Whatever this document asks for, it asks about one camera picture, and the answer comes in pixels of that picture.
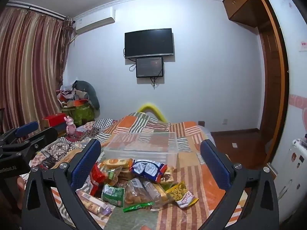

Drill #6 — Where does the red snack packet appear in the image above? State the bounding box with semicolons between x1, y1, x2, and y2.
89;163;106;196

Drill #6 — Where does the green snack pack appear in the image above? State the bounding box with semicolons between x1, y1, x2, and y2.
102;184;125;208

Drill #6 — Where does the yellow chips snack bag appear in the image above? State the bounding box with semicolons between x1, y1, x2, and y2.
166;181;199;209

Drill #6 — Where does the small bread rolls pack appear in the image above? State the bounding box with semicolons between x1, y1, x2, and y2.
124;178;152;206

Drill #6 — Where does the gold stripe biscuit sleeve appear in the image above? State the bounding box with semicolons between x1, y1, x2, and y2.
140;178;173;209

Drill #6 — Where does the green candy wrapper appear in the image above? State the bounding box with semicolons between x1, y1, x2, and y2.
123;201;154;212

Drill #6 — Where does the blue white snack bag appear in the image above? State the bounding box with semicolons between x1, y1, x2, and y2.
131;159;168;183

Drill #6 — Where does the orange label bread pack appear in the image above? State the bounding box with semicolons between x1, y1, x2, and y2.
102;158;134;169

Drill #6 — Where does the gold cake tray pack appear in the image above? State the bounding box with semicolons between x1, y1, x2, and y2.
160;166;174;185

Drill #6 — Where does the red gift box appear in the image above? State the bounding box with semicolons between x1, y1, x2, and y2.
42;113;66;128

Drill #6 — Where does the white sticker cabinet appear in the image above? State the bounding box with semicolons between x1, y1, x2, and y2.
274;139;306;223

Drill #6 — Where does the pink plush toy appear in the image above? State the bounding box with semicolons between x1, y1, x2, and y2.
64;116;77;136

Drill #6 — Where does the patchwork bed blanket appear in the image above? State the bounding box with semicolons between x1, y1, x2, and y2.
22;113;223;229

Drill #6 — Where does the purple wafer pack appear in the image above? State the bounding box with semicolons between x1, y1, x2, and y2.
77;190;115;217

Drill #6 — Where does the green storage bag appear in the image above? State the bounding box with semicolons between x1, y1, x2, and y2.
61;102;95;127

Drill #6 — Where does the dark grey clothes bundle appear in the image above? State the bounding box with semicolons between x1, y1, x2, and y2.
72;80;100;111

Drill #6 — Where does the striped red curtain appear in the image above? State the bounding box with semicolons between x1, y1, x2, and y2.
1;7;73;131

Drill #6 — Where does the clear plastic storage bin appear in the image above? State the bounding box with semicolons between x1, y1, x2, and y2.
104;132;179;168

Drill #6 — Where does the yellow foam tube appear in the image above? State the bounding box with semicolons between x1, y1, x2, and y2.
137;103;168;122

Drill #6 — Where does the white air conditioner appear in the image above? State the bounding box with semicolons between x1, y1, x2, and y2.
75;7;116;35

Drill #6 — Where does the small wall monitor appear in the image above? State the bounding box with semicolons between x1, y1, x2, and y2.
136;57;164;78

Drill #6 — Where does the large wall television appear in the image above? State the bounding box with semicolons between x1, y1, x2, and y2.
124;28;174;59

